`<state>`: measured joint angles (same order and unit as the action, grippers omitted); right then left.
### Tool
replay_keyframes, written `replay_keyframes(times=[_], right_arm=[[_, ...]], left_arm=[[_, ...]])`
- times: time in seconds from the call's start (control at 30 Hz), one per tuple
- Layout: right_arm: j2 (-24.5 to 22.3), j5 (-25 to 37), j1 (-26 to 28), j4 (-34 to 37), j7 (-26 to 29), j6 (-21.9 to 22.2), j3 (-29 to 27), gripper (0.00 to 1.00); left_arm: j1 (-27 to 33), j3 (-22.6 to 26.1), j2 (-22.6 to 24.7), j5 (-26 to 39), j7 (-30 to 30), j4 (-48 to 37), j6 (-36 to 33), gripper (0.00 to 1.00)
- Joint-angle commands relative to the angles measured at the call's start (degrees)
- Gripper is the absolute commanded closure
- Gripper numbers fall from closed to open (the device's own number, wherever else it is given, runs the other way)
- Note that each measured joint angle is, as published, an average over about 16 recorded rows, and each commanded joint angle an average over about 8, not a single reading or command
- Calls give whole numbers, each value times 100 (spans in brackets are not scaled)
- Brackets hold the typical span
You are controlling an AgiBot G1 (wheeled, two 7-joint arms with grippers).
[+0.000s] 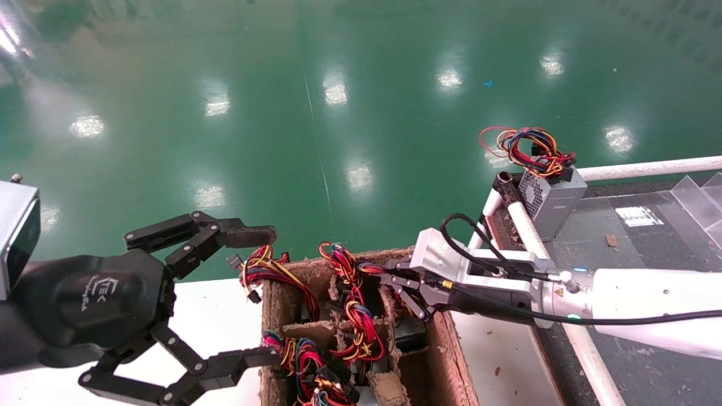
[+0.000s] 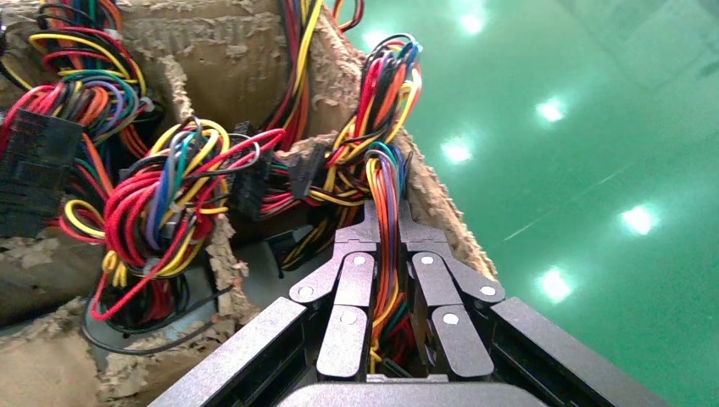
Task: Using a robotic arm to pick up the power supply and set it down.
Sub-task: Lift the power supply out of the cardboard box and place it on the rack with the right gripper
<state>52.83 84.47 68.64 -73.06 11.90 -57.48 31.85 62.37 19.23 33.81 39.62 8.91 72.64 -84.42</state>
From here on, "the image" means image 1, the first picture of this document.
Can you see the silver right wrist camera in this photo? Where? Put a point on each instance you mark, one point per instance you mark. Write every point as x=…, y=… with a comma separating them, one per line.
x=437, y=251

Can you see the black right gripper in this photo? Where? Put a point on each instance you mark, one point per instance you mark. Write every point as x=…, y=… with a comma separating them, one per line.
x=445, y=296

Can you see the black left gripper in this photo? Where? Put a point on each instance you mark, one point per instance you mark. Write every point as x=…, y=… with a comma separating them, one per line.
x=96, y=299

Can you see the clear acrylic guide plate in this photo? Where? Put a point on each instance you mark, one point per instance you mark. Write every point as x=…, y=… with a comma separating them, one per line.
x=696, y=203

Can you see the white pipe cross rail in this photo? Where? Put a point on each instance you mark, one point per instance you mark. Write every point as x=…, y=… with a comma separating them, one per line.
x=648, y=168

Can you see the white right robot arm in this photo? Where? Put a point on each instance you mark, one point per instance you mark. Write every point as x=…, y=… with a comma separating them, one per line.
x=648, y=293

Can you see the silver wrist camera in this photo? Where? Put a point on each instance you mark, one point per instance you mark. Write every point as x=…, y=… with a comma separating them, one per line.
x=437, y=251
x=17, y=237

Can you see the dark rusty pipe stub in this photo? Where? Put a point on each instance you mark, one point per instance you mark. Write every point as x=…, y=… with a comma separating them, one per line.
x=507, y=192

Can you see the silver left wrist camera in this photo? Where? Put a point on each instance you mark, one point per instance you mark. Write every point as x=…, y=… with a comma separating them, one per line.
x=17, y=237

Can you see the short white pipe leg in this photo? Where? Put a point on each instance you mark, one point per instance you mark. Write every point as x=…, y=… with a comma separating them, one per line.
x=492, y=204

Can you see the brown cardboard divider box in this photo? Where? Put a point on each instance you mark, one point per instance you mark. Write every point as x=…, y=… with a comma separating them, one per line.
x=445, y=349

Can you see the white label sticker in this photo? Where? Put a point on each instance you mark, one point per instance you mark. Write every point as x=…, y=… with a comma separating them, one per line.
x=638, y=216

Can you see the small brown cardboard chip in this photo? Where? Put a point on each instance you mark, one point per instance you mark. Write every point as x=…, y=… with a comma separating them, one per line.
x=612, y=241

